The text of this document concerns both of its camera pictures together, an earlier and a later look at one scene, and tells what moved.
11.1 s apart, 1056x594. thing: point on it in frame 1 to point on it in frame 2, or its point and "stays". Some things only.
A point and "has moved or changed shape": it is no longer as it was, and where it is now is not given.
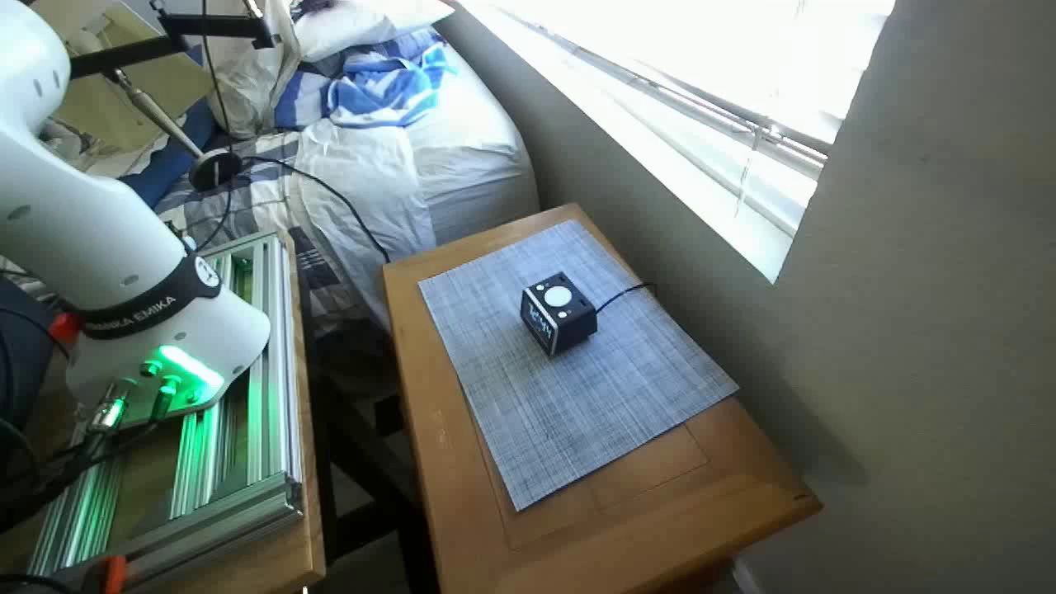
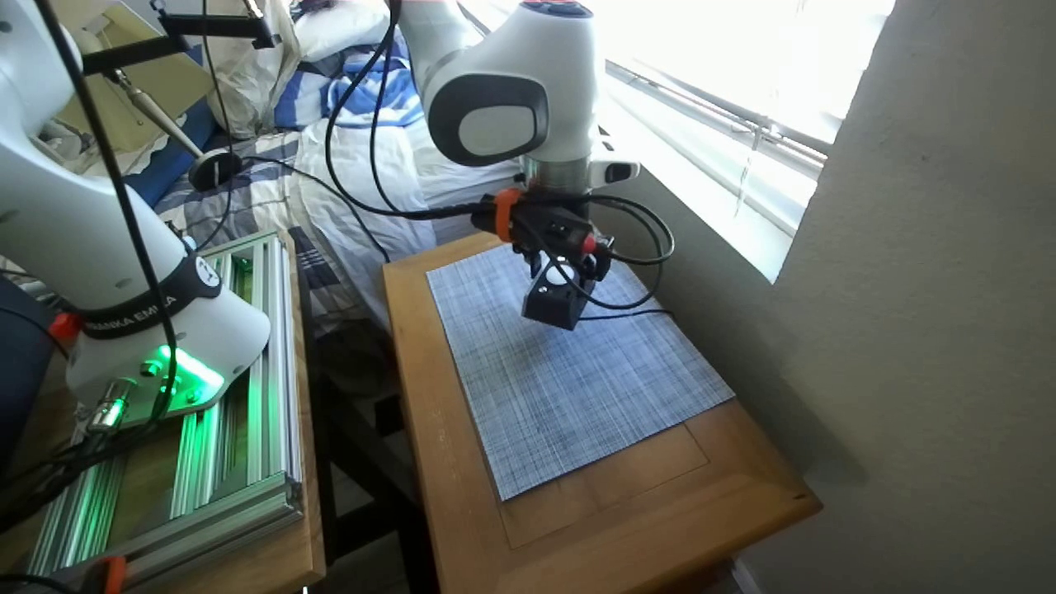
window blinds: x=734 y=103 stays
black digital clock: x=557 y=316 has moved or changed shape
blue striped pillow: x=374 y=79 stays
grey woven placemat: x=550 y=417 stays
